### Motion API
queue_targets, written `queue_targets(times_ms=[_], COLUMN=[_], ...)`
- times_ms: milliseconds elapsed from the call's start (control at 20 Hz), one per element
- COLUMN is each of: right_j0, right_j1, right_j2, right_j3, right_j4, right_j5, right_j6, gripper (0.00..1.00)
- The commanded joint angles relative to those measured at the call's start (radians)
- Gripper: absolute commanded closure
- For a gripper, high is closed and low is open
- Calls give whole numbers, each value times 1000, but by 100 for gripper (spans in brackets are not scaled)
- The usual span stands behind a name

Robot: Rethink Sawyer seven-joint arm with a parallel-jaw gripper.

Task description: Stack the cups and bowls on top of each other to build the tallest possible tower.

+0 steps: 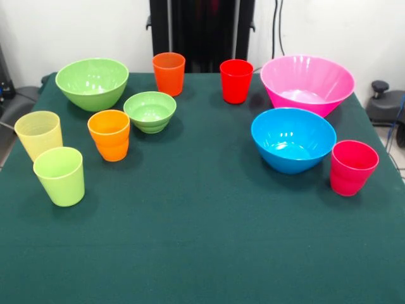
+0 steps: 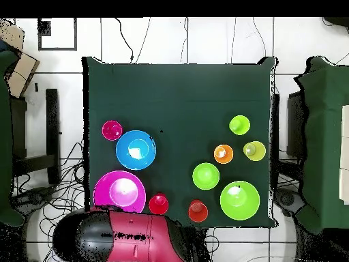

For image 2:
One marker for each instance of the small green plastic bowl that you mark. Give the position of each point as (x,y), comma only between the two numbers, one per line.
(205,180)

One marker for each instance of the red plastic cup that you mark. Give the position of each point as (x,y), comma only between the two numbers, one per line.
(158,204)

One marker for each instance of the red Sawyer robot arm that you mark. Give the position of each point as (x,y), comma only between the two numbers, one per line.
(131,240)

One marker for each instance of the white boxes stack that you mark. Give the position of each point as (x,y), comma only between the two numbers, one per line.
(345,136)

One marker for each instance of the dark green tablecloth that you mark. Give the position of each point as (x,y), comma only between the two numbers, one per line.
(177,95)

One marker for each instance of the orange plastic cup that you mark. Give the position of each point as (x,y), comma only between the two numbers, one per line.
(223,159)

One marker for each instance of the blue plastic bowl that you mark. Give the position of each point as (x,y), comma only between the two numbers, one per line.
(122,158)

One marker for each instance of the magenta plastic cup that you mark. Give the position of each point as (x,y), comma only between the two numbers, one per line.
(111,131)

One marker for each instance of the light green plastic cup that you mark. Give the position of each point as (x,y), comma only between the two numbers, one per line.
(242,128)

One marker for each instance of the red-orange plastic cup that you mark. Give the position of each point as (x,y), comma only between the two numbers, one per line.
(198,214)

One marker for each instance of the yellow plastic cup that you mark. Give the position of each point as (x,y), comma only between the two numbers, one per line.
(259,152)

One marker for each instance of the large pink plastic bowl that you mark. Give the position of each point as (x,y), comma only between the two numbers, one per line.
(103,191)

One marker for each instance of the large green plastic bowl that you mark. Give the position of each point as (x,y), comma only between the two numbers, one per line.
(240,207)

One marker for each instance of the black box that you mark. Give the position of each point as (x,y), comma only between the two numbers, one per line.
(294,125)

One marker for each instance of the grey rounded base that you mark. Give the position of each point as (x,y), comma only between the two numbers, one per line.
(287,199)

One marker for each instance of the grey base with black knob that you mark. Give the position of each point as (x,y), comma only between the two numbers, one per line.
(35,198)

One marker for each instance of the green cloth covered table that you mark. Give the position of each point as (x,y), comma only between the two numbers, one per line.
(324,136)
(4,136)

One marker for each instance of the brown cardboard box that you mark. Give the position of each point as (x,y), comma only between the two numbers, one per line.
(21,71)

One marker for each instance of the black stand frame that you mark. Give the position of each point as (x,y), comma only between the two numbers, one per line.
(52,122)

